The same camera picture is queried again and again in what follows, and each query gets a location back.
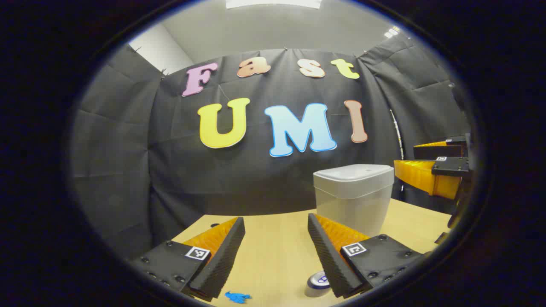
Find blue paper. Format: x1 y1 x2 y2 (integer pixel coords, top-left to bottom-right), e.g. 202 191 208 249
225 291 252 304

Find large ceiling light panel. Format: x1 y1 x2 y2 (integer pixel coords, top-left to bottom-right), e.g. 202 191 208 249
225 0 322 10

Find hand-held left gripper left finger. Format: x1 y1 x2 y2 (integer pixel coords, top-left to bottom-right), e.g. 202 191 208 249
130 217 247 302

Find wooden desktop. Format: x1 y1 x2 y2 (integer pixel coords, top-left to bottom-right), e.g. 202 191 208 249
171 198 453 307

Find grey desktop garbage bin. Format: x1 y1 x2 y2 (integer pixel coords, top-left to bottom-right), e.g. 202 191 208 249
313 164 395 238

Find black backdrop cloth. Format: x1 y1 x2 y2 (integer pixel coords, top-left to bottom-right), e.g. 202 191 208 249
70 36 472 261

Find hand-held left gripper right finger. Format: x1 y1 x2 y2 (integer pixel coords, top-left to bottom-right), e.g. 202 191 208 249
307 213 427 299

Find blue pop can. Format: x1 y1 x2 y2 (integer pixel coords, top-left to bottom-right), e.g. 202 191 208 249
304 271 332 298

